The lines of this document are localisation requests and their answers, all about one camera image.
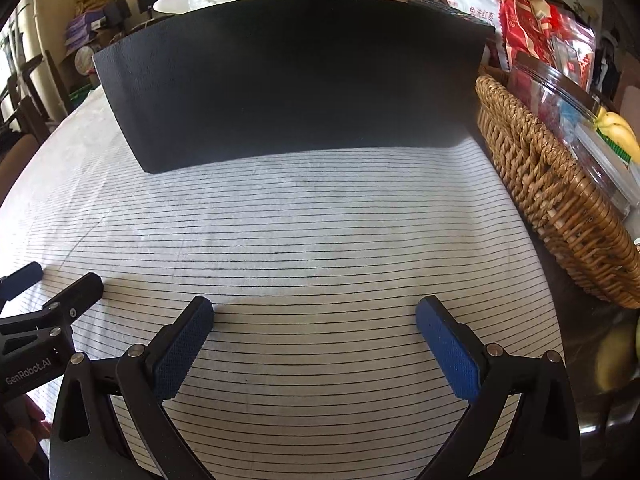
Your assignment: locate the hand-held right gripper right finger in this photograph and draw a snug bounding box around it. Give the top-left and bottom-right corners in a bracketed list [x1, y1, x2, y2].
[415, 295, 583, 480]

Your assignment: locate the red zip bag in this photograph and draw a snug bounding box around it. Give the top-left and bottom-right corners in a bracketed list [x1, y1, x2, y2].
[550, 7, 597, 93]

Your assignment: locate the long red snack bag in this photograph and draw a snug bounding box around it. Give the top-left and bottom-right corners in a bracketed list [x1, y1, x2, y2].
[495, 0, 558, 68]

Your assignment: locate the clear zip bag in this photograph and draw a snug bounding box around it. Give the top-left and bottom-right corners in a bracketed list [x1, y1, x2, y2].
[507, 51, 606, 131]

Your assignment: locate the black remote control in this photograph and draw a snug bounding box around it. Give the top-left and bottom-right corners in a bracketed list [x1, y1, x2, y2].
[407, 0, 496, 31]

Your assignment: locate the wicker basket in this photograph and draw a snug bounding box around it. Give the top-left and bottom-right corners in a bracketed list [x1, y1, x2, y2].
[474, 74, 640, 310]

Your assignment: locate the brown armchair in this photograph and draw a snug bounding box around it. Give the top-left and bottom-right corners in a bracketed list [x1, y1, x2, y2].
[0, 132, 41, 181]

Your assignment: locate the black storage box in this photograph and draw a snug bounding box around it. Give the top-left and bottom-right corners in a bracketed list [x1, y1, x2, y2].
[92, 0, 497, 176]

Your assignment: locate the person's left hand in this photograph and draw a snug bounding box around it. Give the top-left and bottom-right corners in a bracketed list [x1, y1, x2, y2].
[15, 394, 51, 443]

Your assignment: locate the banana bunch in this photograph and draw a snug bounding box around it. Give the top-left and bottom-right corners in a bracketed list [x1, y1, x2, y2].
[595, 109, 640, 165]

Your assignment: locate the white striped tablecloth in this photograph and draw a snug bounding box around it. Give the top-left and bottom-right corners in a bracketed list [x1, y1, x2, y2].
[0, 90, 566, 480]

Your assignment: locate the dark wooden chair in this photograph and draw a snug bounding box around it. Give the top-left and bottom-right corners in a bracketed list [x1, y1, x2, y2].
[0, 55, 51, 141]
[42, 50, 76, 116]

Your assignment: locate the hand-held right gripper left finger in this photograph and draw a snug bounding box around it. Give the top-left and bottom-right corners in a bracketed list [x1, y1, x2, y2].
[50, 296, 216, 480]

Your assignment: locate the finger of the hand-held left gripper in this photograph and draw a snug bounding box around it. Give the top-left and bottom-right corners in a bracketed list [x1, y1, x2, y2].
[42, 272, 105, 326]
[0, 261, 45, 302]

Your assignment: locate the round tin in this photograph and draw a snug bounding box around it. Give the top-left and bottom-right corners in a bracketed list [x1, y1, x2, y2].
[74, 50, 98, 78]

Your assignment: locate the purple boxes stack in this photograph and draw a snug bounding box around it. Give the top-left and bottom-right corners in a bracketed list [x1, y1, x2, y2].
[65, 9, 108, 52]

